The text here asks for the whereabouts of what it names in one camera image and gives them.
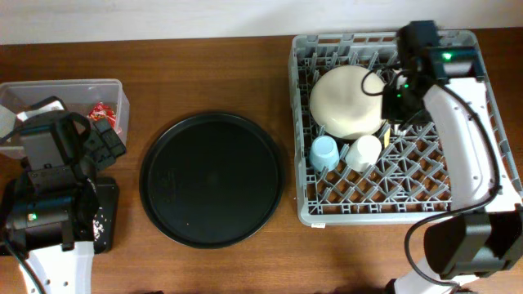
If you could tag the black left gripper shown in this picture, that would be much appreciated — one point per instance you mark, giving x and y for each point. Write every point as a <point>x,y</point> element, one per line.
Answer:
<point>108,152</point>

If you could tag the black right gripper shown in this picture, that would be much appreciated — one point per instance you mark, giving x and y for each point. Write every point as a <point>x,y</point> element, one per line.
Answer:
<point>411,118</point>

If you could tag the yellow plastic spoon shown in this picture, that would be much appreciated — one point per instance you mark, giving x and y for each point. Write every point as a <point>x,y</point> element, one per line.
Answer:
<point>387,136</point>

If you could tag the cooked rice pile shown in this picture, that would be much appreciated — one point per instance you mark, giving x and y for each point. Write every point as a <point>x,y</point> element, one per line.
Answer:
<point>101,223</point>

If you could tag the cream large bowl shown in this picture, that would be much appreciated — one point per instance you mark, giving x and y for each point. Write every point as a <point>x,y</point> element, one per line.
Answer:
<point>347,102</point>

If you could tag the white plastic cup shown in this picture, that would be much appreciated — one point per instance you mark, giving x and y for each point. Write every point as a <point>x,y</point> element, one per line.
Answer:
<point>363,153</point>

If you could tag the light blue plastic cup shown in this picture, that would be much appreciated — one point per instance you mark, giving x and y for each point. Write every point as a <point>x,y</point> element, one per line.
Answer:
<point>324,153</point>

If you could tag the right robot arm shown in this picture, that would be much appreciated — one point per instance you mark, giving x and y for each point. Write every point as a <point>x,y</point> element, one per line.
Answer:
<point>481,234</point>

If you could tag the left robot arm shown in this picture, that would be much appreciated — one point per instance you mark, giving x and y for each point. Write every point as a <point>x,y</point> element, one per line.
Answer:
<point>55,159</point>

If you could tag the clear plastic waste bin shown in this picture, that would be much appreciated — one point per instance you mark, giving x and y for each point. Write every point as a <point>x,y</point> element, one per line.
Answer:
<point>79,96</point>

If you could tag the grey dishwasher rack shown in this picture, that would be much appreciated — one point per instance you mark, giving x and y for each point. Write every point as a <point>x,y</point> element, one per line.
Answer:
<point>409,182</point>

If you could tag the red snack wrapper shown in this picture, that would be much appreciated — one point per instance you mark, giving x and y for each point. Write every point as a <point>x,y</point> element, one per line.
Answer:
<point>102,110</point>

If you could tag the black rectangular tray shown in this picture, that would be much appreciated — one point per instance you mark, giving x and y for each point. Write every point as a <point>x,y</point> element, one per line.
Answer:
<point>61,217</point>

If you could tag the black round tray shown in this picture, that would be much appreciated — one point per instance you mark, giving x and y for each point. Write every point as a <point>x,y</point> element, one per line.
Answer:
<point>211,180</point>

